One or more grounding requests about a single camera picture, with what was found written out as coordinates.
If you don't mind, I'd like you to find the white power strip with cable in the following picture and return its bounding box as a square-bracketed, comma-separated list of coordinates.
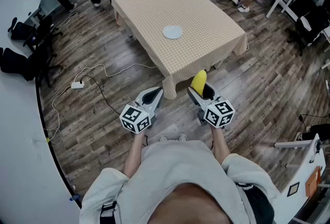
[43, 63, 158, 145]

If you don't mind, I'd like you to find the black harness strap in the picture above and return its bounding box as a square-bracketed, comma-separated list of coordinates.
[99, 201, 118, 224]

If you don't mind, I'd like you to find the person's right forearm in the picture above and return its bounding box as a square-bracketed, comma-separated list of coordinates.
[210, 125, 231, 166]

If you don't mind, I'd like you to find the white cart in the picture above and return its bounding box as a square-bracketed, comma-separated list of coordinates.
[273, 132, 327, 218]

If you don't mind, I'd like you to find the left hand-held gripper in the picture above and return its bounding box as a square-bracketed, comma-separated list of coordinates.
[120, 86, 164, 134]

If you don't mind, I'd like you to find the black office chair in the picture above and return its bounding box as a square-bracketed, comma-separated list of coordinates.
[7, 15, 64, 47]
[0, 47, 64, 88]

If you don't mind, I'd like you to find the white round plate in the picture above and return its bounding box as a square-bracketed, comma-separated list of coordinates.
[162, 25, 184, 40]

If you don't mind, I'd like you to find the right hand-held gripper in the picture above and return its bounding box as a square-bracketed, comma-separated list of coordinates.
[187, 81, 236, 130]

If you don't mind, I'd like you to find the table with checked tablecloth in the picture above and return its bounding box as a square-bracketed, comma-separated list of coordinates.
[111, 0, 248, 100]

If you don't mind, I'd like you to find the black waist pack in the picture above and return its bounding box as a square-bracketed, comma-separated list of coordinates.
[237, 183, 275, 224]

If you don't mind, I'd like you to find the black cable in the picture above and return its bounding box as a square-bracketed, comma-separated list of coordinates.
[81, 75, 122, 115]

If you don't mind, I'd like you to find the person's left forearm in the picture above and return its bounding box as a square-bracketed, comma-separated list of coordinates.
[122, 129, 146, 179]

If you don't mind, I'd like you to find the black armchair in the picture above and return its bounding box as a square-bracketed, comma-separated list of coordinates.
[286, 10, 330, 56]

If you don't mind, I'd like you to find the person's grey shirt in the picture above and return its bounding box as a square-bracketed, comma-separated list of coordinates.
[78, 140, 282, 224]

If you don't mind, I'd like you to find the yellow corn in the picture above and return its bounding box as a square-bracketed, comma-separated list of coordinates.
[190, 70, 208, 97]

